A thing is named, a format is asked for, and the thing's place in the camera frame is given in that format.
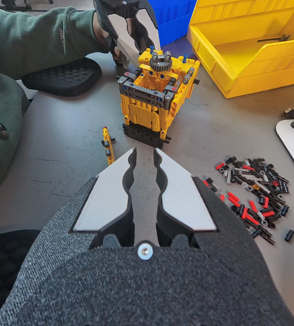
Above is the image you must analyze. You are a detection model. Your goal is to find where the black lego axle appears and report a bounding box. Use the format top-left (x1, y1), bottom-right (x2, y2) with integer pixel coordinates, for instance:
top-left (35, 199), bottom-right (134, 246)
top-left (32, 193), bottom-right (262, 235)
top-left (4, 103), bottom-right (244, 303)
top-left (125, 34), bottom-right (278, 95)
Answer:
top-left (258, 34), bottom-right (291, 43)

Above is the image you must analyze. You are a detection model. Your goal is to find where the person's left hand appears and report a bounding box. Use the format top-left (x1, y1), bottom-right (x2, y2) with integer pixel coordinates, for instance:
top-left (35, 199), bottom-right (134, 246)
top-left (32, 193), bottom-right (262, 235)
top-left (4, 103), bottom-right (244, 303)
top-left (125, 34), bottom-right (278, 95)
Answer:
top-left (92, 12), bottom-right (124, 68)

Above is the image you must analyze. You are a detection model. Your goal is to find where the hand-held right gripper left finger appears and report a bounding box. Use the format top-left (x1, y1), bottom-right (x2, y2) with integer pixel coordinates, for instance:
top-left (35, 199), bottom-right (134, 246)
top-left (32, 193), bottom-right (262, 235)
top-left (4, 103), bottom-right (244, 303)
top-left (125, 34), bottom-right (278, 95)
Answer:
top-left (73, 147), bottom-right (137, 247)

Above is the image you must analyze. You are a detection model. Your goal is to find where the yellow lego vehicle model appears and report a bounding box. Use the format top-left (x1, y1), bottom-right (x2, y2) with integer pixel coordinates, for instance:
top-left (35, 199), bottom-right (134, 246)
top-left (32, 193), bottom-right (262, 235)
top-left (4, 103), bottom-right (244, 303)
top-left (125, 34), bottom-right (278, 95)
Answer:
top-left (116, 46), bottom-right (201, 148)

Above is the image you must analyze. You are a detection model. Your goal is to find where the blue plastic storage bin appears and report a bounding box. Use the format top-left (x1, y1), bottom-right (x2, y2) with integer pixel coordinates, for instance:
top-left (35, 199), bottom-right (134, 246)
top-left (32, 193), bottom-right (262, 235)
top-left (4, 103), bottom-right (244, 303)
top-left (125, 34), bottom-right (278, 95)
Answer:
top-left (147, 0), bottom-right (197, 48)

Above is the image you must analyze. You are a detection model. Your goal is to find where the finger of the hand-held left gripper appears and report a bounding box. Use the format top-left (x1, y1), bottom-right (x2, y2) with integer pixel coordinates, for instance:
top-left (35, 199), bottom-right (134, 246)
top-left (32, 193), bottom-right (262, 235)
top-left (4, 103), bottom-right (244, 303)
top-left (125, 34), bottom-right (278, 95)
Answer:
top-left (128, 10), bottom-right (162, 51)
top-left (107, 13), bottom-right (140, 70)

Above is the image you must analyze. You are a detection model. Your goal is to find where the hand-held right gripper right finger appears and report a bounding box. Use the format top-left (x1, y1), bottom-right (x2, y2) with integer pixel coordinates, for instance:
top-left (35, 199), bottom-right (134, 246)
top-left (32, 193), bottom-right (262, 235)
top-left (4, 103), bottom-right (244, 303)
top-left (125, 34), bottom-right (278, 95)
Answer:
top-left (153, 148), bottom-right (217, 247)

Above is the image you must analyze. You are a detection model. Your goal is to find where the pile of small lego pins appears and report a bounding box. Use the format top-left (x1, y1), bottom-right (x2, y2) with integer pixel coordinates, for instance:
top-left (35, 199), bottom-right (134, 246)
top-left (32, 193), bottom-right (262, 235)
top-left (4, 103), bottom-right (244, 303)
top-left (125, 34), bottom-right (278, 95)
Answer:
top-left (203, 156), bottom-right (294, 246)

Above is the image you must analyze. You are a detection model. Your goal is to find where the yellow lego panel assembly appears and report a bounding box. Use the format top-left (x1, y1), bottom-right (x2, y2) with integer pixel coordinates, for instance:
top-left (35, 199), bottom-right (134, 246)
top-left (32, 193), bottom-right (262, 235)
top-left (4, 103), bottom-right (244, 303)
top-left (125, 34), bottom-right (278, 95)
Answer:
top-left (101, 126), bottom-right (116, 166)

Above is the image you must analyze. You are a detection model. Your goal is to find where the white flat board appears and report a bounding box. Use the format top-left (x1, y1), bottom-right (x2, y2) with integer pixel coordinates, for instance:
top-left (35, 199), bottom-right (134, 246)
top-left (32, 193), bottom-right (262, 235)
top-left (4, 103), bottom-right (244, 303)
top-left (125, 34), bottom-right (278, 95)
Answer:
top-left (275, 118), bottom-right (294, 186)

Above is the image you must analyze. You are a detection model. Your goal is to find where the person's left forearm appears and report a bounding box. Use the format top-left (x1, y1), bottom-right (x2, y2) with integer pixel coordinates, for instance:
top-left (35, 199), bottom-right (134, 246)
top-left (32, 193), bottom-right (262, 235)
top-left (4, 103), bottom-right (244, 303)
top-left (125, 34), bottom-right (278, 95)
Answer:
top-left (0, 0), bottom-right (104, 80)

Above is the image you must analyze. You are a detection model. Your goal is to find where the yellow plastic storage bin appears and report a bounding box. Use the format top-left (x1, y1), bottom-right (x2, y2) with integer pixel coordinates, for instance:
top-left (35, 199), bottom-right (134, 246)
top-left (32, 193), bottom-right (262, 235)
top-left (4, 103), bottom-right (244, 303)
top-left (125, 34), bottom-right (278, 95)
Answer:
top-left (187, 0), bottom-right (294, 99)

